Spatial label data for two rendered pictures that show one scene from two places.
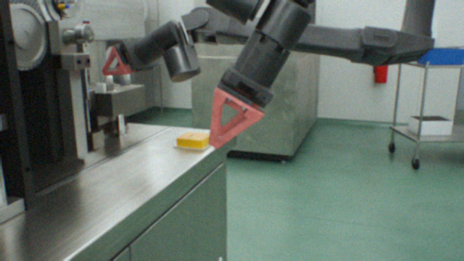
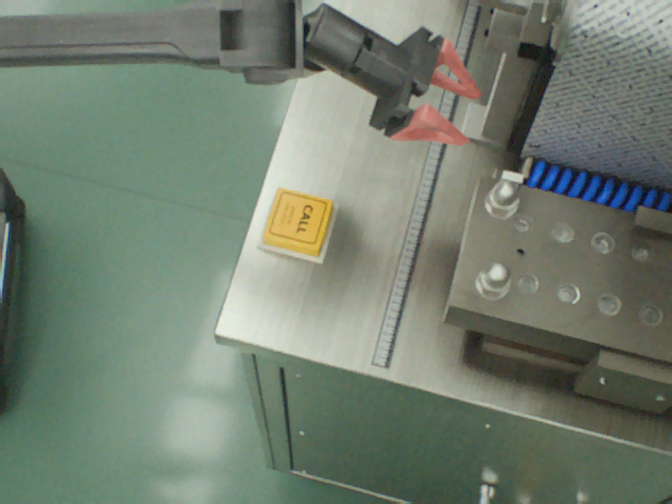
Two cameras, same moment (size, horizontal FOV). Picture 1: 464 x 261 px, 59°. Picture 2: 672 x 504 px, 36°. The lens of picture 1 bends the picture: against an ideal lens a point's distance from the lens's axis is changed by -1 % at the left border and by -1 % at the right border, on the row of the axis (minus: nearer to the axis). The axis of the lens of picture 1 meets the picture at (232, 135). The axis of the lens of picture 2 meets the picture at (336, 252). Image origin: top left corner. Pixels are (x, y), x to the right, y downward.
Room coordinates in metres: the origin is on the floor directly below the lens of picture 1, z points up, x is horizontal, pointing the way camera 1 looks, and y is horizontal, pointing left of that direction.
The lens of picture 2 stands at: (1.52, 0.09, 2.06)
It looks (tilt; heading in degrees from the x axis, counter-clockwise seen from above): 68 degrees down; 174
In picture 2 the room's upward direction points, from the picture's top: 3 degrees clockwise
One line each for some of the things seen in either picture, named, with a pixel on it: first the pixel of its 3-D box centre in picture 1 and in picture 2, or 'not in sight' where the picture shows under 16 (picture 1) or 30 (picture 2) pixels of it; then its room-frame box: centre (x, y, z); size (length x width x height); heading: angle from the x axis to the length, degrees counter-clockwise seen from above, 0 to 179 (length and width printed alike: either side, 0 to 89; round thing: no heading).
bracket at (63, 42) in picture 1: (75, 93); (505, 63); (0.89, 0.34, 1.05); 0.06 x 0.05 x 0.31; 71
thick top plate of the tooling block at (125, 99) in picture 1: (69, 96); (639, 293); (1.15, 0.46, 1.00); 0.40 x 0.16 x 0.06; 71
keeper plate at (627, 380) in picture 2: not in sight; (630, 384); (1.25, 0.45, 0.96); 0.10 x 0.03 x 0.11; 71
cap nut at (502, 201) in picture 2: (108, 83); (504, 195); (1.05, 0.32, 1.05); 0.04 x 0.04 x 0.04
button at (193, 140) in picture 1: (194, 140); (298, 221); (1.01, 0.10, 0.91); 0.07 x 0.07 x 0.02; 71
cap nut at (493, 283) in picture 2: (125, 77); (495, 276); (1.14, 0.30, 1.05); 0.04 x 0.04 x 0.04
